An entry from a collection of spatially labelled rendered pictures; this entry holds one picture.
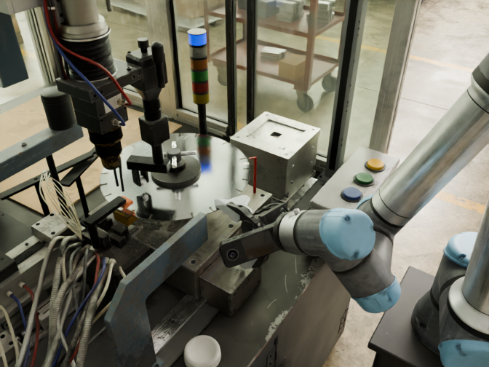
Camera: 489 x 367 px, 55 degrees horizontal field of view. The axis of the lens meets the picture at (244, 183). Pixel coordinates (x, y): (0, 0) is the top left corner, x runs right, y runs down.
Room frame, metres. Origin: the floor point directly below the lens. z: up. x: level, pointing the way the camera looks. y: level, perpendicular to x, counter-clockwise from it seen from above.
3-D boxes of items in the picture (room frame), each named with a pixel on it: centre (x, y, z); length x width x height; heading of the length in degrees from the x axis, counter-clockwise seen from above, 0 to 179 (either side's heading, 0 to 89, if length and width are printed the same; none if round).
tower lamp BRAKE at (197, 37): (1.15, 0.12, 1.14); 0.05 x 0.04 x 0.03; 56
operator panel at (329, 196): (0.90, -0.27, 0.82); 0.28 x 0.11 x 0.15; 146
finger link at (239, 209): (0.67, 0.00, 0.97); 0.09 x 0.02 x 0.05; 41
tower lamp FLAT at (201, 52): (1.15, 0.12, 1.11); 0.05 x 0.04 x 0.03; 56
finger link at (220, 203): (0.72, 0.02, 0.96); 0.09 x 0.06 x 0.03; 41
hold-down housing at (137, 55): (0.78, 0.17, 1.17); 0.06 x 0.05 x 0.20; 137
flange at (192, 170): (0.85, 0.15, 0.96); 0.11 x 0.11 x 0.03
